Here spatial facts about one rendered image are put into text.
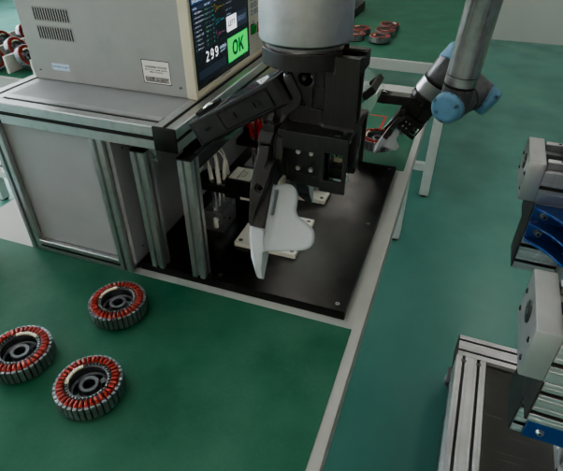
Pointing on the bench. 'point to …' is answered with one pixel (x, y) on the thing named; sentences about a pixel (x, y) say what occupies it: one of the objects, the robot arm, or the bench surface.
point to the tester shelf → (108, 109)
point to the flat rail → (212, 149)
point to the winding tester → (122, 44)
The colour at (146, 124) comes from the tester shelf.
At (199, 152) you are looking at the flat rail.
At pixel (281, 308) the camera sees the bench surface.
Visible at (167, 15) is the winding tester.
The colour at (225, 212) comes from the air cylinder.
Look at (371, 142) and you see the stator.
